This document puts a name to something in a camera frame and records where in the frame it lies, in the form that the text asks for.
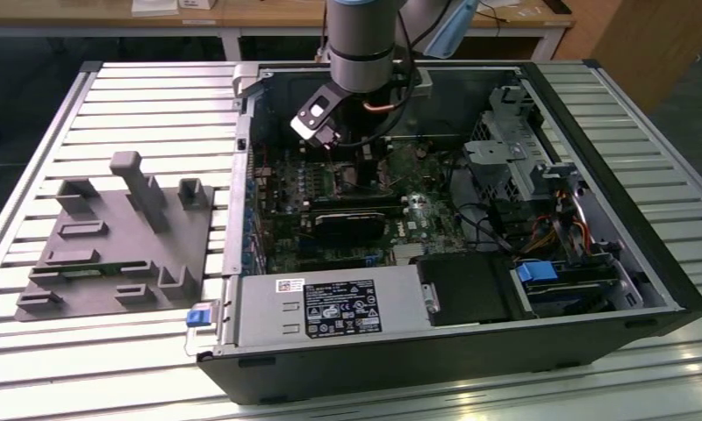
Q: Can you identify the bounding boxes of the CPU socket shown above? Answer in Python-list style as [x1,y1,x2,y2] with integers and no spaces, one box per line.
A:
[325,161,391,197]

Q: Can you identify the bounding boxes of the black open PC case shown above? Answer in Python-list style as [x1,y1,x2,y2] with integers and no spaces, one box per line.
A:
[194,59,702,407]

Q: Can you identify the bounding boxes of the orange flat wire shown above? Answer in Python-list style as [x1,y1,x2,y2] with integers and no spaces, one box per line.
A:
[564,218,592,253]

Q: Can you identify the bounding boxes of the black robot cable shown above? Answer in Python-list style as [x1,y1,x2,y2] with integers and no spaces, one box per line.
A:
[336,0,421,148]

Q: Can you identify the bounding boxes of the thick black cable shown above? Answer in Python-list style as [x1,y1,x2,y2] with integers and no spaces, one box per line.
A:
[452,201,521,255]

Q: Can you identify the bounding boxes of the black graphics card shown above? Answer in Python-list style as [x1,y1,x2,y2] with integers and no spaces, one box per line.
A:
[312,210,386,243]

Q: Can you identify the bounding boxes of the grey power supply unit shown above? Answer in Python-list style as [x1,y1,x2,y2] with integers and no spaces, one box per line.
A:
[226,262,440,347]

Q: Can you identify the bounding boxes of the black faced wrist camera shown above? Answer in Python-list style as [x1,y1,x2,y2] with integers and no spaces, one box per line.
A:
[289,82,345,144]

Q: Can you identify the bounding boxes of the metal drive cage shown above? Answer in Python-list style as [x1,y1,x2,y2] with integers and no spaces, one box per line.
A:
[460,87,580,207]

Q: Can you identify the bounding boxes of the wooden cabinet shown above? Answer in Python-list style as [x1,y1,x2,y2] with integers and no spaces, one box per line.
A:
[590,0,702,115]

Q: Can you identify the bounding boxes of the green motherboard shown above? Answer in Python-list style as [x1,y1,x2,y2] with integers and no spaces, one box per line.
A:
[248,131,463,275]

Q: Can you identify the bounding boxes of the yellow black wire bundle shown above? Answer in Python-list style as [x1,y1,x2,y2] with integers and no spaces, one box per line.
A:
[523,217,560,255]

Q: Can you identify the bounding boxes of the white paper box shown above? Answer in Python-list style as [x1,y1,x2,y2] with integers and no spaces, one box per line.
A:
[130,0,179,17]

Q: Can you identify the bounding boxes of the black drive bay box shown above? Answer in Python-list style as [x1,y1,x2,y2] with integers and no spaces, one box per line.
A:
[413,253,533,328]

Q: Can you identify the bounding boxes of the blue case latch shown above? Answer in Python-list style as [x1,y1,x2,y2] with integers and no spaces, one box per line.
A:
[185,306,212,329]

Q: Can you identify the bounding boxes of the grey parts rack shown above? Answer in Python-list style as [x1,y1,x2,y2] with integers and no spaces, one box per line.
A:
[11,151,217,324]

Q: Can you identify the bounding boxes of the blue disk carrier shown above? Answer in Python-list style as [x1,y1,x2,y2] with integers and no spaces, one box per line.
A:
[513,260,619,319]

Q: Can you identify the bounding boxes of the wooden desk white legs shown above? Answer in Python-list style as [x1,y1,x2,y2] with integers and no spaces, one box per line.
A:
[0,0,577,62]

